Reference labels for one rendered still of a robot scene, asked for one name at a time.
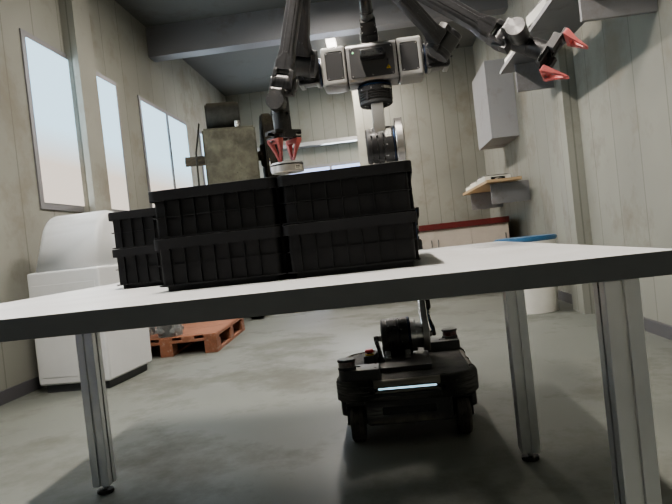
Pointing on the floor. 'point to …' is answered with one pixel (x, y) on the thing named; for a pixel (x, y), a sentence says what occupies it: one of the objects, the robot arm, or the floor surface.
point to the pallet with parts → (166, 335)
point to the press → (232, 146)
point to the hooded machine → (61, 266)
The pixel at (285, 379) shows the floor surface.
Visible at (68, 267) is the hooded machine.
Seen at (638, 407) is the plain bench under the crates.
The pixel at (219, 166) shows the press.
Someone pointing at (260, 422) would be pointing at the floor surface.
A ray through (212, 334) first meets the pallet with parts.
